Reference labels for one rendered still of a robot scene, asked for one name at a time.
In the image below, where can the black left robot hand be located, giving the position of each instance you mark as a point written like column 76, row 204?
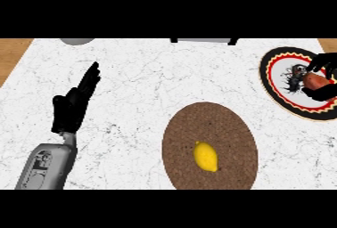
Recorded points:
column 69, row 107

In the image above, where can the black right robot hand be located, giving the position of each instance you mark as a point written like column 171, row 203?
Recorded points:
column 323, row 63

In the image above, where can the reddish brown sweet potato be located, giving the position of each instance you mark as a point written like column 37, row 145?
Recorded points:
column 316, row 81

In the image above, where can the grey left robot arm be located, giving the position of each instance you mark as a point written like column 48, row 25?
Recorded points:
column 45, row 166

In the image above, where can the black red patterned plate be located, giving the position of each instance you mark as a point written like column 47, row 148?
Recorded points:
column 285, row 77

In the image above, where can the brown round placemat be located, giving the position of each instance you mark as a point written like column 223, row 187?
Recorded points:
column 209, row 127

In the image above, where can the grey round object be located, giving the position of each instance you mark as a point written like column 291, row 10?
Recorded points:
column 76, row 41

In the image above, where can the grey appliance with black legs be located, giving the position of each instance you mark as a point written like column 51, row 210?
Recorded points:
column 204, row 40

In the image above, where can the yellow lemon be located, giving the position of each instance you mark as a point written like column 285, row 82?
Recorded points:
column 205, row 156

